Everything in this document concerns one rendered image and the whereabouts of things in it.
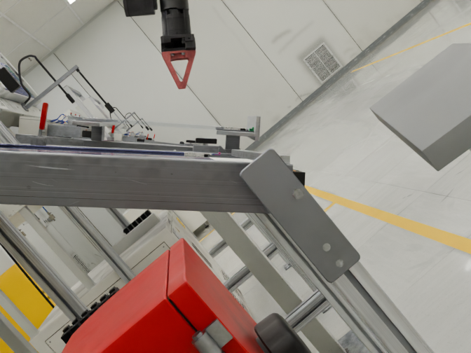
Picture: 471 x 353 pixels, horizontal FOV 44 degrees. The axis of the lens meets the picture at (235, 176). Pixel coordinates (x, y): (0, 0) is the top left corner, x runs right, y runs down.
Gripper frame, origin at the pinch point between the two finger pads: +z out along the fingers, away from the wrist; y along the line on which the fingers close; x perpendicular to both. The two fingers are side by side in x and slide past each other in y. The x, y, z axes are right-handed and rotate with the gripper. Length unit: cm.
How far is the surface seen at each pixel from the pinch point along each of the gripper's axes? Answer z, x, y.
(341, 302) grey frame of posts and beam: 55, 35, -21
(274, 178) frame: 16, 9, 54
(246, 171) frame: 15, 6, 54
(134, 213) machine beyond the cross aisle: 80, -54, -449
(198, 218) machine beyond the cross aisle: 91, 7, -450
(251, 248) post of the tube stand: 44, 16, -47
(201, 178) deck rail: 16, 1, 50
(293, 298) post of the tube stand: 60, 27, -47
